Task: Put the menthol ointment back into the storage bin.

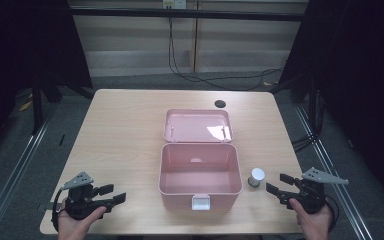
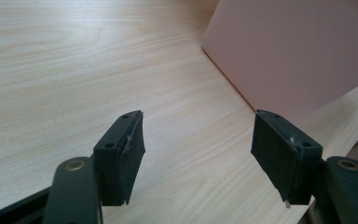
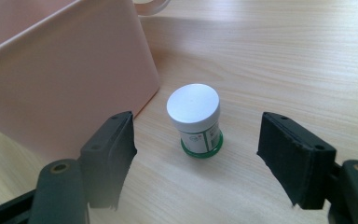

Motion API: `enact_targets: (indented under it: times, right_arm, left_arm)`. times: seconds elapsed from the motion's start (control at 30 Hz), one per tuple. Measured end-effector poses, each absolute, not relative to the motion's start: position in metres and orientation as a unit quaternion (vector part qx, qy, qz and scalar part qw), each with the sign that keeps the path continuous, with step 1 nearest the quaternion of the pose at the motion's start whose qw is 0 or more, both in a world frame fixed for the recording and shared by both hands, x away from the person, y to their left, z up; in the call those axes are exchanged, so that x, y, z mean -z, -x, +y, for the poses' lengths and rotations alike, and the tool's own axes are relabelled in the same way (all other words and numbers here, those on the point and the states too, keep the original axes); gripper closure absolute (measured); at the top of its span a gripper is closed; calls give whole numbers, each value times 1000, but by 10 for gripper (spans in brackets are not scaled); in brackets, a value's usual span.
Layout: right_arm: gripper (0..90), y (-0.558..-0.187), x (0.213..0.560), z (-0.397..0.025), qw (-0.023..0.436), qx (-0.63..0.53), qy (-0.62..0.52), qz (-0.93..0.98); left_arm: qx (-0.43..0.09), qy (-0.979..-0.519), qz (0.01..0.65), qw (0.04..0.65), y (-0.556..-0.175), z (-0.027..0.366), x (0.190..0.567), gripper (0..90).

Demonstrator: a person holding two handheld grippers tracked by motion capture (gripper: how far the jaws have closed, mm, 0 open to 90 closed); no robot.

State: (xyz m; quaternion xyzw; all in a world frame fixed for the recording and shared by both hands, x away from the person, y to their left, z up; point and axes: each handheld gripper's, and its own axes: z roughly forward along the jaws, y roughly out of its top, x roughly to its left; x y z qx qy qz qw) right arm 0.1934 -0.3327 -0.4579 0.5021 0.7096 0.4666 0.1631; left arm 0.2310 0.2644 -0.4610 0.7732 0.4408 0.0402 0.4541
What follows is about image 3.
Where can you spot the pink plastic bin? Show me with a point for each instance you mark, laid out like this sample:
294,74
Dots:
59,77

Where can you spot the clear round container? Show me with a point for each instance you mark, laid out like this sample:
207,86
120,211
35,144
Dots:
150,7

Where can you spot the small white-lidded green jar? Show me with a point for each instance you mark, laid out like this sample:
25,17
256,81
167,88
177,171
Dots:
195,115

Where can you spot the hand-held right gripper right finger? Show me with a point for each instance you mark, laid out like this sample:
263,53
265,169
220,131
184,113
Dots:
301,161

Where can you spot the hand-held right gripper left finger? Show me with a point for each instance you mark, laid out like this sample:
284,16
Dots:
105,165

